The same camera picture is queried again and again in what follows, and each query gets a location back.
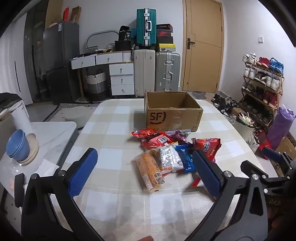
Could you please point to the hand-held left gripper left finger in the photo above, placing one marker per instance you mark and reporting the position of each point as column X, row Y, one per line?
column 83, row 172

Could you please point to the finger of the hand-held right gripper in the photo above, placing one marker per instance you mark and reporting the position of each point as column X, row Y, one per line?
column 252, row 168
column 271, row 153

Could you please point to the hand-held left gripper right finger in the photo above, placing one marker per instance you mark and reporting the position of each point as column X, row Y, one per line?
column 205, row 175

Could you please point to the blue cookie packet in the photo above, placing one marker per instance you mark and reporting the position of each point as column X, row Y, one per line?
column 186, row 158

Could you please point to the large red snack packet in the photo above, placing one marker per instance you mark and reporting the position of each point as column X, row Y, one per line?
column 208, row 146

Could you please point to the white snack packet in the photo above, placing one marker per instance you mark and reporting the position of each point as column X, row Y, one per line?
column 170, row 157

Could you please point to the purple snack packet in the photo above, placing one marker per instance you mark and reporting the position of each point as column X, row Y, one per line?
column 179, row 136

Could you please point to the orange snack packet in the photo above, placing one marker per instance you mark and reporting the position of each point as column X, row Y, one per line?
column 150, row 170

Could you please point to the red barcode snack packet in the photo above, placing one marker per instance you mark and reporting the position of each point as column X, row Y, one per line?
column 157, row 140

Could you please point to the brown cardboard box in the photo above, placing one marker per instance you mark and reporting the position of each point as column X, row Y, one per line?
column 75, row 15
column 175, row 118

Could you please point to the small red snack packet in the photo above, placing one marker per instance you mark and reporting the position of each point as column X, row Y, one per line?
column 143, row 133

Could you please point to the person's left hand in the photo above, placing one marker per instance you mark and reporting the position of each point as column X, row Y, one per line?
column 145, row 239

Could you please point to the red shopping bag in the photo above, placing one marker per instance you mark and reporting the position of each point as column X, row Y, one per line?
column 263, row 143

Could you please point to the printed floor carton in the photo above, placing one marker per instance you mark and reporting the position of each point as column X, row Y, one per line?
column 286, row 146

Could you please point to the white waste bin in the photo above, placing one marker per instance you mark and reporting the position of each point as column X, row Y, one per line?
column 245, row 132

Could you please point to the white tissue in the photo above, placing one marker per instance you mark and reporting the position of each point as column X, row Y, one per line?
column 47, row 168

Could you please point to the white marble side table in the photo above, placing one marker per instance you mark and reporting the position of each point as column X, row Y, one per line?
column 55, row 136

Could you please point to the checked tablecloth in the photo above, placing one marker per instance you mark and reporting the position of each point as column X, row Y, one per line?
column 111, row 129

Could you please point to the beige plate stack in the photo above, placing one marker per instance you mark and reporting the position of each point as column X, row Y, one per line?
column 33, row 148

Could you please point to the wooden shoe rack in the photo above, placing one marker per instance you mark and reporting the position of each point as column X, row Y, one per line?
column 281, row 90

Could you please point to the patterned floor rug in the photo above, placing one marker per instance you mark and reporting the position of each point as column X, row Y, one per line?
column 57, row 111

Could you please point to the scattered shoes pile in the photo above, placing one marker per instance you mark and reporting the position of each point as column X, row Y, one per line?
column 223, row 103

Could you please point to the blue bowl stack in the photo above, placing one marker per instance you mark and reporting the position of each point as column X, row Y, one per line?
column 17, row 144

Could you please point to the shoe rack with shoes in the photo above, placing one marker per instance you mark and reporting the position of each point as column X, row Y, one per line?
column 261, row 78

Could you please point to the irregular door mat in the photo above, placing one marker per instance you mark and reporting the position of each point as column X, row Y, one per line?
column 198, row 95

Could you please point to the white cylindrical bin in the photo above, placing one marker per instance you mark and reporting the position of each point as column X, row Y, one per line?
column 22, row 118

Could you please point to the woven laundry basket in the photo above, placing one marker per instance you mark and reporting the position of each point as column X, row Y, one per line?
column 96, row 85

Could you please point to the white drawer desk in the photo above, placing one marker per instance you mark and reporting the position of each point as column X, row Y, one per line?
column 121, row 76

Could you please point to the dark cloth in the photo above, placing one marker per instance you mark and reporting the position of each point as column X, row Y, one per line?
column 9, row 99

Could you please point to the silver suitcase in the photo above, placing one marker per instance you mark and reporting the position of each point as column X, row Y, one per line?
column 167, row 71

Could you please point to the wooden door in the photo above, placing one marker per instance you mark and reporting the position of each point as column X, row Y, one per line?
column 203, row 58

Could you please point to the grey refrigerator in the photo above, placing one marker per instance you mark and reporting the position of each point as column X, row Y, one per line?
column 61, row 58

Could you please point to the white suitcase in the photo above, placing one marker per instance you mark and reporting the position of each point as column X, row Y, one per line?
column 144, row 71

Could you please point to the black storage box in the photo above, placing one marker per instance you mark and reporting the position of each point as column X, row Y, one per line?
column 123, row 45

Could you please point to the yellow black shoe box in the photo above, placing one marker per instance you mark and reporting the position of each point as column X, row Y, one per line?
column 166, row 47

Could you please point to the dark glass cabinet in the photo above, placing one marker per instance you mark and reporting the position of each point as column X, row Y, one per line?
column 35, row 46

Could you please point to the grey arched mirror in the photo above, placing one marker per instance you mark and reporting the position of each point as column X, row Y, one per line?
column 97, row 33

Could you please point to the black paper bag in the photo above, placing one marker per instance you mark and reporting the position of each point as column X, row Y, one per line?
column 124, row 33

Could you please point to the black red shoe box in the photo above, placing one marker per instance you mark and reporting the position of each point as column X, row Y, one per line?
column 164, row 33

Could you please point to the small teal box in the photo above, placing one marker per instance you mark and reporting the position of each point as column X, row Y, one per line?
column 133, row 33

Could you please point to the teal suitcase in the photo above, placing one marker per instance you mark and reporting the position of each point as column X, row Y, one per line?
column 142, row 27

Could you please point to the flat brown cardboard box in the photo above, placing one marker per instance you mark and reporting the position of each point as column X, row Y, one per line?
column 75, row 15

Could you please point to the red paper bag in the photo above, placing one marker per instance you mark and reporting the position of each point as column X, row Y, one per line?
column 65, row 14

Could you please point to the large brown carton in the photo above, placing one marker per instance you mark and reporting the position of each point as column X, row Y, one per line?
column 53, row 14

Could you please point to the wall light switch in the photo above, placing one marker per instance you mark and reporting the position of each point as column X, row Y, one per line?
column 260, row 39

